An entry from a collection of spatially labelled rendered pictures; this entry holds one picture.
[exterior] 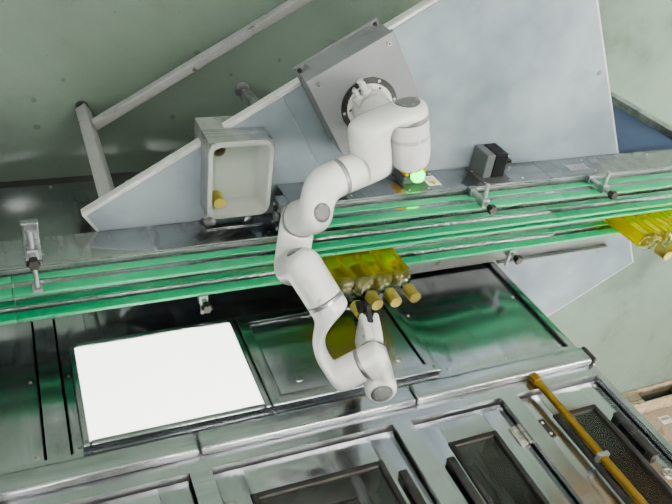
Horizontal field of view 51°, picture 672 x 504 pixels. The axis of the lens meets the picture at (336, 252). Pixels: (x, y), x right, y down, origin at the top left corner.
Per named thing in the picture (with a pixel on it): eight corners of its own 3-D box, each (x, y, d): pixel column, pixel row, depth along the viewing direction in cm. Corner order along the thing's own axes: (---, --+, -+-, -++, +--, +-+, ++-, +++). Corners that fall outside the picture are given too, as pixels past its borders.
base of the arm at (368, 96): (332, 94, 181) (352, 117, 169) (371, 64, 180) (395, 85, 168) (361, 137, 191) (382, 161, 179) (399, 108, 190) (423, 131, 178)
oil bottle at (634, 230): (600, 218, 248) (658, 264, 227) (605, 205, 245) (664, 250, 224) (612, 217, 250) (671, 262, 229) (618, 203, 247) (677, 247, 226)
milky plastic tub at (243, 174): (199, 204, 196) (207, 220, 190) (201, 129, 184) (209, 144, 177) (259, 198, 203) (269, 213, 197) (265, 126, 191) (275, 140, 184)
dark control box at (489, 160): (468, 166, 228) (482, 178, 221) (473, 143, 223) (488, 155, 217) (489, 164, 231) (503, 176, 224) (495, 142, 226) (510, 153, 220)
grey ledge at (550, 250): (358, 263, 228) (372, 284, 220) (361, 241, 223) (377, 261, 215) (587, 231, 264) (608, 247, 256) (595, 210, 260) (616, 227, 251)
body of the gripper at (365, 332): (383, 372, 173) (375, 341, 182) (391, 340, 168) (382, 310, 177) (354, 372, 172) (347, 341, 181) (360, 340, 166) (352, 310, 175)
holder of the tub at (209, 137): (199, 219, 200) (206, 234, 194) (201, 129, 184) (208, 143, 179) (258, 213, 206) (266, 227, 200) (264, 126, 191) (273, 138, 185)
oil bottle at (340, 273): (308, 257, 206) (336, 301, 190) (310, 241, 203) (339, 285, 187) (326, 255, 208) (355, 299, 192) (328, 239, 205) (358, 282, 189)
